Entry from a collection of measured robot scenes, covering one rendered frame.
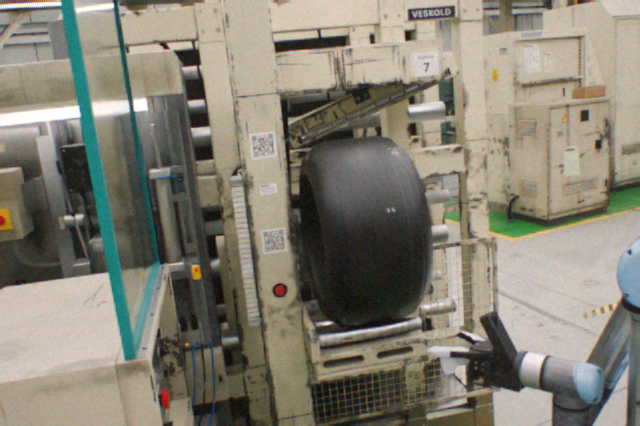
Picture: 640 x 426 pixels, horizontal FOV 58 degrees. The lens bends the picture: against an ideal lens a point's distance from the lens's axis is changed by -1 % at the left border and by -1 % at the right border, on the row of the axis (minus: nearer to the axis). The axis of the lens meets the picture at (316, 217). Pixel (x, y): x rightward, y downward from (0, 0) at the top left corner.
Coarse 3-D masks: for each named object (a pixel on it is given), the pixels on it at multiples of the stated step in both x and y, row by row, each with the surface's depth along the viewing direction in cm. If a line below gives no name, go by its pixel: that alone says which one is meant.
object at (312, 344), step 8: (304, 312) 191; (304, 320) 185; (312, 320) 185; (304, 328) 184; (312, 328) 178; (304, 336) 186; (312, 336) 174; (312, 344) 175; (312, 352) 175; (320, 352) 176; (312, 360) 176; (320, 360) 176
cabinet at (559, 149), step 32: (608, 96) 603; (512, 128) 619; (544, 128) 578; (576, 128) 590; (608, 128) 609; (512, 160) 628; (544, 160) 585; (576, 160) 598; (608, 160) 618; (512, 192) 637; (544, 192) 593; (576, 192) 605; (608, 192) 626; (544, 224) 603
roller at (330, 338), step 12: (372, 324) 183; (384, 324) 183; (396, 324) 183; (408, 324) 184; (420, 324) 184; (324, 336) 180; (336, 336) 180; (348, 336) 181; (360, 336) 181; (372, 336) 182; (384, 336) 184
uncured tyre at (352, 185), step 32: (320, 160) 173; (352, 160) 170; (384, 160) 170; (320, 192) 167; (352, 192) 163; (384, 192) 164; (416, 192) 166; (320, 224) 169; (352, 224) 161; (384, 224) 162; (416, 224) 164; (320, 256) 215; (352, 256) 161; (384, 256) 162; (416, 256) 164; (320, 288) 199; (352, 288) 165; (384, 288) 166; (416, 288) 169; (352, 320) 175; (384, 320) 182
